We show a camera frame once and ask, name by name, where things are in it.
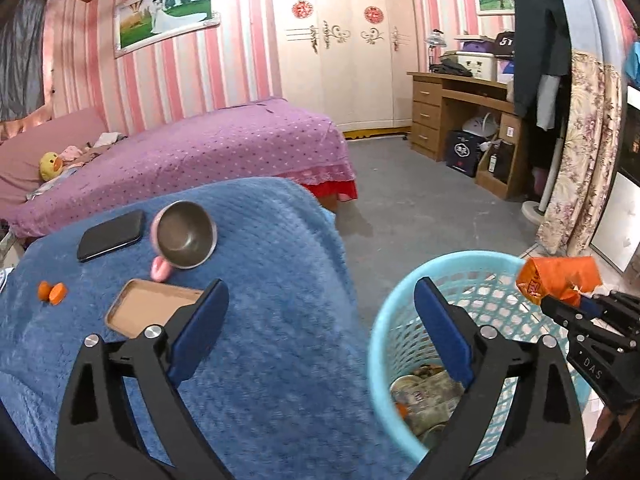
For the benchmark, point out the white cloth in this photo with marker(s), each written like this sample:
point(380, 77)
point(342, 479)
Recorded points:
point(108, 139)

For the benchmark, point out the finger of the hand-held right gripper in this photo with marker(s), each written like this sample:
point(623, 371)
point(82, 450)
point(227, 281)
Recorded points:
point(565, 312)
point(622, 312)

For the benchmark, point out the wooden desk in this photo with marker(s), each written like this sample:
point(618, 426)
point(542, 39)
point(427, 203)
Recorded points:
point(427, 110)

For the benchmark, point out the white storage box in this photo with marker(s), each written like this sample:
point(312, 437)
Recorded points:
point(479, 66)

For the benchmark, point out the brown tray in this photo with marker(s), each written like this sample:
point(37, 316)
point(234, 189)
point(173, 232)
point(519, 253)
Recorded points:
point(150, 307)

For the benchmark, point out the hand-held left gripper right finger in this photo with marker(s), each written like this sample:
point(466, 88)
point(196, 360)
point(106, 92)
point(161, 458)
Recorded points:
point(445, 330)

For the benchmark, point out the grey snack bag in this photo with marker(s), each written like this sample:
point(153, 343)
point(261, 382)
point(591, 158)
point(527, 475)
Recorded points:
point(425, 392)

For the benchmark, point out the orange snack wrapper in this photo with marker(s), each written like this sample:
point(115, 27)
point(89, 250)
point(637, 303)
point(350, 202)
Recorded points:
point(560, 277)

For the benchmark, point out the yellow duck plush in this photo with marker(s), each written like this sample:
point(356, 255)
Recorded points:
point(51, 166)

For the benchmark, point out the purple dotted bed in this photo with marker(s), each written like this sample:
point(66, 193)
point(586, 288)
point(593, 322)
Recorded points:
point(200, 155)

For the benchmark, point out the purple box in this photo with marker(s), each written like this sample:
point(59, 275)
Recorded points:
point(477, 47)

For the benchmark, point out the black flat bag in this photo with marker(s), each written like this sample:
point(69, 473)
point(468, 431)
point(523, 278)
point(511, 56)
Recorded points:
point(500, 162)

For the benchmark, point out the floral curtain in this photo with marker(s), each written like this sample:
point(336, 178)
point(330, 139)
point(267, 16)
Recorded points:
point(585, 150)

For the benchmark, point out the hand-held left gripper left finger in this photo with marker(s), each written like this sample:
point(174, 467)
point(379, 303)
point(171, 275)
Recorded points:
point(197, 332)

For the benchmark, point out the pink cloth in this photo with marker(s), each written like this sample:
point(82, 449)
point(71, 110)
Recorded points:
point(72, 152)

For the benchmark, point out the black printed box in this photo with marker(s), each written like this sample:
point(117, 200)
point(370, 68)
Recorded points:
point(463, 152)

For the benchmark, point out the red paper decoration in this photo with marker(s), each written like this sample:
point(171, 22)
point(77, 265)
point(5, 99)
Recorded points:
point(373, 14)
point(301, 10)

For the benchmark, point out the desk lamp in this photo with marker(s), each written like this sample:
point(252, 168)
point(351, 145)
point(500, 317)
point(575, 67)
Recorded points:
point(436, 42)

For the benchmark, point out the framed wedding photo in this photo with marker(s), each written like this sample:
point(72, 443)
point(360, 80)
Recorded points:
point(165, 12)

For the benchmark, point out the white fan base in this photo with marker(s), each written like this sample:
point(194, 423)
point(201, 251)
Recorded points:
point(534, 210)

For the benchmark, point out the pink steel bowl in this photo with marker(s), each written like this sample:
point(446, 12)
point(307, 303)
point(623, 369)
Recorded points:
point(185, 232)

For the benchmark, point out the light blue plastic basket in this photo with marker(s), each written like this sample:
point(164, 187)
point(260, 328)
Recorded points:
point(395, 320)

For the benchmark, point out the dark clothes pile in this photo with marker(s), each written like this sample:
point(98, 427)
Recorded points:
point(452, 70)

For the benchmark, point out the orange fruit piece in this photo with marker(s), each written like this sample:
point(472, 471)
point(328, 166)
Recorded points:
point(59, 294)

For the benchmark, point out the pink covered headboard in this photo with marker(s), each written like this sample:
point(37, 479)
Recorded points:
point(35, 135)

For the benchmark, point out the grey curtain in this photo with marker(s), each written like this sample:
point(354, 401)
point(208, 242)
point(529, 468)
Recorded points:
point(20, 55)

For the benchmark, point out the cream wardrobe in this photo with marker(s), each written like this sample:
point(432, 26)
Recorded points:
point(345, 75)

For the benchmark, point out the white round appliance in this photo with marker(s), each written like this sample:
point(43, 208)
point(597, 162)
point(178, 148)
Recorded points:
point(479, 126)

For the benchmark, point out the black phone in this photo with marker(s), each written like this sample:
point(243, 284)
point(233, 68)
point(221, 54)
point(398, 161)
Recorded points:
point(111, 236)

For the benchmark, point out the small orange fruit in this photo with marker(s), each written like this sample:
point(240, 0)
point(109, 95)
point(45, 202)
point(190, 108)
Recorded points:
point(44, 290)
point(402, 408)

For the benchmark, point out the black jacket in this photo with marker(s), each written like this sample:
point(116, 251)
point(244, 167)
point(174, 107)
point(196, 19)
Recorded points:
point(540, 35)

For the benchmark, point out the blue fleece blanket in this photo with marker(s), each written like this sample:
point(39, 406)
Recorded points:
point(280, 280)

